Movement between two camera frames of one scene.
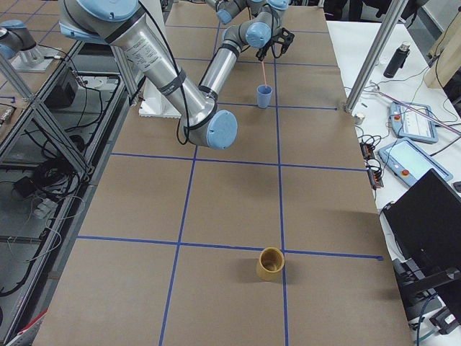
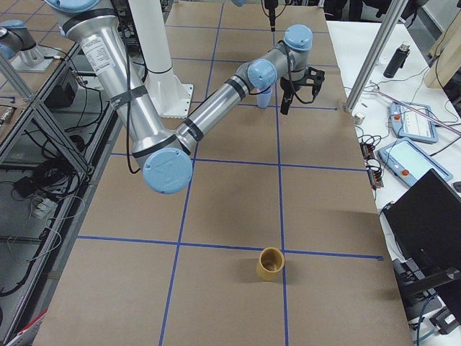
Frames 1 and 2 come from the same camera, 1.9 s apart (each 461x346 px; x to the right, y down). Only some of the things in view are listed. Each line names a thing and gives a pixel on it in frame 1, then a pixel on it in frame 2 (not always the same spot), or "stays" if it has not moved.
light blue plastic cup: [263, 93] stays
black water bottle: [397, 60] stays
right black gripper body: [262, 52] → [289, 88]
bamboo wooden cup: [271, 261] stays
